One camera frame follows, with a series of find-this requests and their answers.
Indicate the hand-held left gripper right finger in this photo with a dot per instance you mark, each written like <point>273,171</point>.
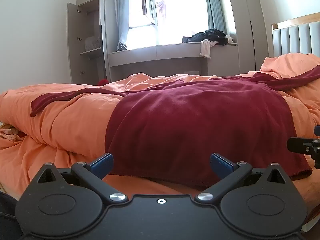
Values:
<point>220,165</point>

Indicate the sheer pale curtain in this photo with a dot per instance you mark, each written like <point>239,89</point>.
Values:
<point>123,12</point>

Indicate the window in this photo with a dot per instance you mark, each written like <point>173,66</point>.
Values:
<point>180,12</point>

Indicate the grey padded headboard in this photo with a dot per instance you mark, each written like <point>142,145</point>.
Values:
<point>297,38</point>

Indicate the black bag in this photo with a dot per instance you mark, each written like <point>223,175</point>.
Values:
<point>7,217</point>

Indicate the small dark bundle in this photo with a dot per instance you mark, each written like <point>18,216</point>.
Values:
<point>122,46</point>

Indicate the open grey wardrobe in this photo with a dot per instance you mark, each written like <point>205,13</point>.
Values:
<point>73,42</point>

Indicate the blue-grey curtain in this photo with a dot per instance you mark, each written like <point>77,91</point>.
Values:
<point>215,7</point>

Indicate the floral patterned cloth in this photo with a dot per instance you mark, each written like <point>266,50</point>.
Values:
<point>10,132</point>

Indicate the orange duvet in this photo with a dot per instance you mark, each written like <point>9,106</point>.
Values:
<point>72,125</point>

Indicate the red cloth bundle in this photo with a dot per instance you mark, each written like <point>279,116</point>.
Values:
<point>103,82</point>

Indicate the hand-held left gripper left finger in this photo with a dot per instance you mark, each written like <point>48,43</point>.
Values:
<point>102,165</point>

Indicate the pink hanging garment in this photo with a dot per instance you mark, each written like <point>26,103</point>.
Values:
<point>163,9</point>

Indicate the tall grey closet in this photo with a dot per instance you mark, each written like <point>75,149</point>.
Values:
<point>246,30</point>

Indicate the dark red long-sleeve garment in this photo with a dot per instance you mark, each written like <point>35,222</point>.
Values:
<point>195,125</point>

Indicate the translucent plastic bag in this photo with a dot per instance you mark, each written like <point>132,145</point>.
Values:
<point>92,43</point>

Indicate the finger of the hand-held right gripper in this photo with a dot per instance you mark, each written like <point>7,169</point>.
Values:
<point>298,145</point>

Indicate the white cloth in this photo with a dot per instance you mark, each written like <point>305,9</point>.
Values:
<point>206,48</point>

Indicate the grey window seat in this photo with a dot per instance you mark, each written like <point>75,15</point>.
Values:
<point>155,55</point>

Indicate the pile of dark clothes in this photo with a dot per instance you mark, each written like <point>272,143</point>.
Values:
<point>208,35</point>

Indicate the orange pillow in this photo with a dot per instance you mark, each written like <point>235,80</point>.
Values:
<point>290,63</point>

